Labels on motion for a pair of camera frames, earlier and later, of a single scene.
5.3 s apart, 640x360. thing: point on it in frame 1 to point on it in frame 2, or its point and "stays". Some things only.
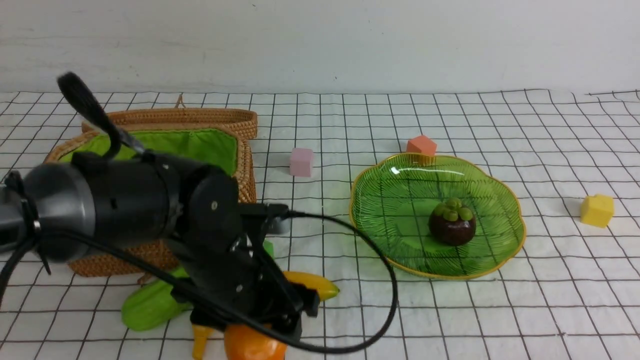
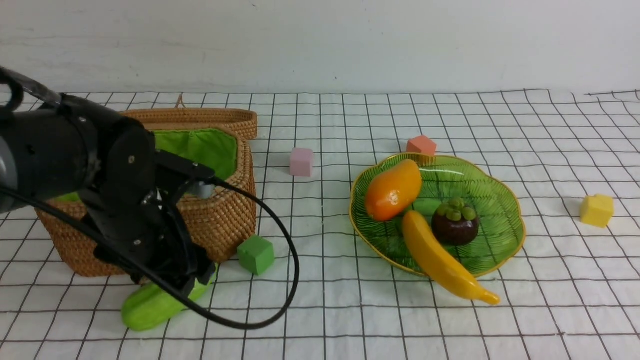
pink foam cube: (301, 162) stays
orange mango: (248, 342) to (390, 189)
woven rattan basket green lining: (214, 147) stays
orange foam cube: (421, 144) stays
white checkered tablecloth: (570, 291) stays
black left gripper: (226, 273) to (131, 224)
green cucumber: (153, 304) stays
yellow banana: (204, 336) to (442, 265)
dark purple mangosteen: (451, 224) stays
